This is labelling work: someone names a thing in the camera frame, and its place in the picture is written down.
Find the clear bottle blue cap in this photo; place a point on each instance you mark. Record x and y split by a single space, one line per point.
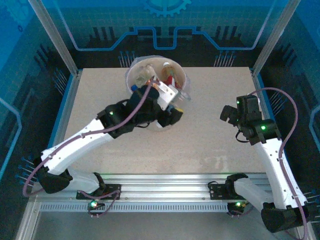
134 87

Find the clear square bottle white label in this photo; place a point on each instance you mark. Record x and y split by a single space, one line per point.
145 74

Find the tea bottle red label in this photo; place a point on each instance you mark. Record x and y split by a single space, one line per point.
168 72

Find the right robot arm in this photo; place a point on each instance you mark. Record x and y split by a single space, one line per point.
280 170

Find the clear plastic bin liner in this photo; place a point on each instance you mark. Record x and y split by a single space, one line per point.
188 85

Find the round white bin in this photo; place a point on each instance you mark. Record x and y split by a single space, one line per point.
135 72

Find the small lit controller board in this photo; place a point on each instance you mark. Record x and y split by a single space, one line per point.
94 203
237 204

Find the grey metal floor panel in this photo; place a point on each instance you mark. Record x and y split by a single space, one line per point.
165 225

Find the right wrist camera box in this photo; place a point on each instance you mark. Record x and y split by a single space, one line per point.
250 105

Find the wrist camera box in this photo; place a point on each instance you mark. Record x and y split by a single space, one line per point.
250 105
167 96

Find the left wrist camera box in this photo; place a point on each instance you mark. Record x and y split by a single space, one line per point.
167 96

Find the blue edged side rail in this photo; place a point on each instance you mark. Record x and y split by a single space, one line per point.
70 100
260 85

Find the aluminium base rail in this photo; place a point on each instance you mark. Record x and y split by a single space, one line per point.
165 185

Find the aluminium frame post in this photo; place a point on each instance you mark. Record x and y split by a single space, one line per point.
53 37
272 37

